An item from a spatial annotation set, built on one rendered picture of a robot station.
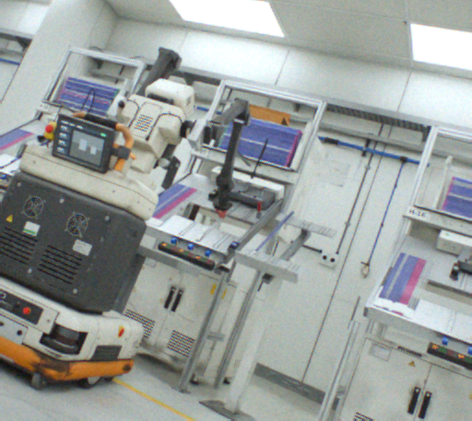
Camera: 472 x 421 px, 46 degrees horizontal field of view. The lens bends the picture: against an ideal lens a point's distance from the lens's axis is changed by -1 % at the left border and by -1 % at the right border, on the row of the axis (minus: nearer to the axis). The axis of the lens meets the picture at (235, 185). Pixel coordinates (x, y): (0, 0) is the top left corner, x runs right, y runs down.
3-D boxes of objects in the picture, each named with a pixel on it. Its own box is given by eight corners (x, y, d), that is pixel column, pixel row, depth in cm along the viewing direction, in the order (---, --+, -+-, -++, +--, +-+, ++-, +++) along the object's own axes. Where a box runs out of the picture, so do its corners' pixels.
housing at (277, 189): (277, 210, 351) (278, 191, 344) (210, 189, 371) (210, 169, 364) (282, 204, 357) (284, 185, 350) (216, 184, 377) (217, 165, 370)
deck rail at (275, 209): (226, 264, 297) (226, 255, 294) (222, 263, 298) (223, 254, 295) (283, 206, 353) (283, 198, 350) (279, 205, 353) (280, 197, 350)
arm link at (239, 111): (237, 92, 304) (253, 97, 301) (234, 114, 311) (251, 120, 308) (197, 123, 269) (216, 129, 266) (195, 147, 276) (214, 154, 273)
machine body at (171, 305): (198, 387, 310) (239, 282, 321) (100, 339, 339) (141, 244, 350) (236, 385, 368) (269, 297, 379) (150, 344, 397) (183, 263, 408)
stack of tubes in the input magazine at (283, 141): (286, 167, 349) (300, 128, 354) (216, 147, 370) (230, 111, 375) (290, 173, 360) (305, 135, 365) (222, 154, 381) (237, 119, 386)
